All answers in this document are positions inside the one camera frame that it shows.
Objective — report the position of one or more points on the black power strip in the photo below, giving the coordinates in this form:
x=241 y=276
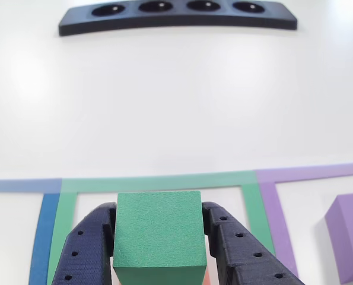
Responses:
x=72 y=22

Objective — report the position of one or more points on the green cube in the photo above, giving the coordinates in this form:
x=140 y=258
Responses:
x=160 y=228

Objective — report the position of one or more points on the purple square frame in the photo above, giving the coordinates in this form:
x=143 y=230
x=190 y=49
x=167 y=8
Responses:
x=275 y=213

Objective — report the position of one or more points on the blue square frame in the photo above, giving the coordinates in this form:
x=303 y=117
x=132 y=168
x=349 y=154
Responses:
x=44 y=231

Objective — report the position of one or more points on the green square frame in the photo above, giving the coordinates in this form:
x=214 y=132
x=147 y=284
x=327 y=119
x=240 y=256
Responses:
x=253 y=207

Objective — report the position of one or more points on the orange cube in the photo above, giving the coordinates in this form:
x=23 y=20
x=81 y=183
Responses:
x=207 y=277

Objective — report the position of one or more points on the purple block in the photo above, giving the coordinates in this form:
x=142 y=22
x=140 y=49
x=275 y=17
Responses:
x=348 y=231

